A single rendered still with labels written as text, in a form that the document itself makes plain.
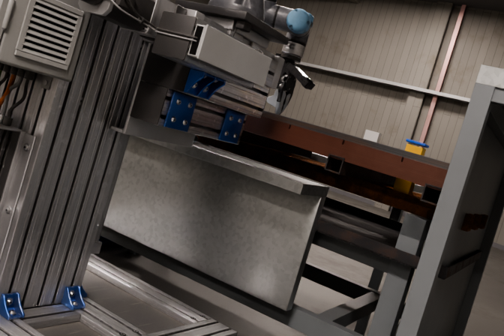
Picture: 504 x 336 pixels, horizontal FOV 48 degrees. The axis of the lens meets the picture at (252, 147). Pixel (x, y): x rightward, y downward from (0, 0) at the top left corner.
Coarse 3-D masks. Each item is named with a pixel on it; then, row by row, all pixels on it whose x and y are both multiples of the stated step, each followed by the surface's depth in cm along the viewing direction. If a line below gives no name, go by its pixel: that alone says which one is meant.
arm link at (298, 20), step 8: (280, 8) 184; (288, 8) 185; (280, 16) 184; (288, 16) 182; (296, 16) 181; (304, 16) 181; (280, 24) 185; (288, 24) 182; (296, 24) 181; (304, 24) 181; (296, 32) 184; (304, 32) 185
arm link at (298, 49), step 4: (288, 44) 193; (292, 44) 194; (296, 44) 193; (300, 44) 194; (284, 48) 195; (288, 48) 194; (292, 48) 193; (296, 48) 194; (300, 48) 194; (304, 48) 196; (284, 52) 195; (288, 52) 194; (292, 52) 193; (296, 52) 194; (300, 52) 194; (296, 56) 195; (300, 56) 195
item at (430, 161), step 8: (264, 112) 186; (280, 120) 183; (288, 120) 182; (296, 120) 180; (312, 128) 178; (320, 128) 176; (336, 136) 174; (344, 136) 173; (352, 136) 171; (360, 144) 170; (368, 144) 169; (376, 144) 168; (392, 152) 165; (400, 152) 164; (408, 152) 163; (416, 160) 162; (424, 160) 161; (432, 160) 160
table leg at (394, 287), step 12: (408, 240) 161; (408, 252) 161; (396, 264) 162; (396, 276) 162; (408, 276) 160; (384, 288) 163; (396, 288) 161; (408, 288) 165; (384, 300) 163; (396, 300) 161; (384, 312) 162; (396, 312) 161; (372, 324) 163; (384, 324) 162; (396, 324) 164
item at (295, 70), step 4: (292, 64) 194; (288, 68) 195; (292, 68) 194; (296, 68) 193; (292, 72) 194; (296, 72) 193; (300, 72) 192; (296, 76) 193; (300, 76) 192; (304, 76) 191; (300, 80) 192; (304, 80) 191; (308, 80) 191; (312, 80) 193; (304, 84) 191; (308, 84) 190; (312, 84) 191; (308, 88) 192
